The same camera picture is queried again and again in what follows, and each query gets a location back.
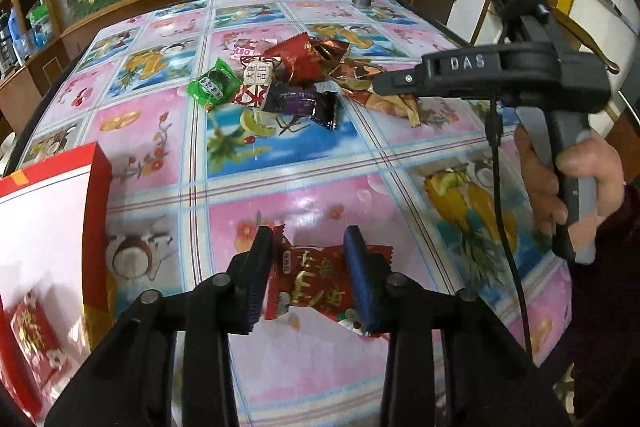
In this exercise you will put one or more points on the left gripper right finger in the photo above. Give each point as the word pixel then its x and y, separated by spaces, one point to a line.
pixel 489 381

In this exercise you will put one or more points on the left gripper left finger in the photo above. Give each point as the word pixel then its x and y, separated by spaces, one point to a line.
pixel 126 381

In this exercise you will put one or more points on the dark red jujube snack packet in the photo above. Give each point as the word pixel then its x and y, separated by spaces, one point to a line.
pixel 311 277

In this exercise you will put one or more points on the beige brown snack packet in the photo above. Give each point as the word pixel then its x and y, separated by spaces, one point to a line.
pixel 355 78

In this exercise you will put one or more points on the black purple snack packet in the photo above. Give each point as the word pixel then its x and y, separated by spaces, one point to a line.
pixel 320 107

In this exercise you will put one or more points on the dark red gold snack packet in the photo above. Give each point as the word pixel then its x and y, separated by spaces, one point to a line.
pixel 308 59

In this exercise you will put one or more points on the white red candy packet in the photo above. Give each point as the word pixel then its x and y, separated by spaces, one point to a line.
pixel 258 74

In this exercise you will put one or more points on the green snack packet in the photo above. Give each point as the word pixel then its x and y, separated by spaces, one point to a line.
pixel 215 87

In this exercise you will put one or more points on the large red snack packet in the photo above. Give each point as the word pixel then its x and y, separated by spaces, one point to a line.
pixel 37 341

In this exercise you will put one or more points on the wooden chair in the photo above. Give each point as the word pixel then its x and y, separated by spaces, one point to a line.
pixel 585 39

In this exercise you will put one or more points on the red white gift box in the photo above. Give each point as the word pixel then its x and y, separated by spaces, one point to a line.
pixel 53 242

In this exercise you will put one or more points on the pink white snack packet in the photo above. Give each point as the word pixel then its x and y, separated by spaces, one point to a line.
pixel 244 47

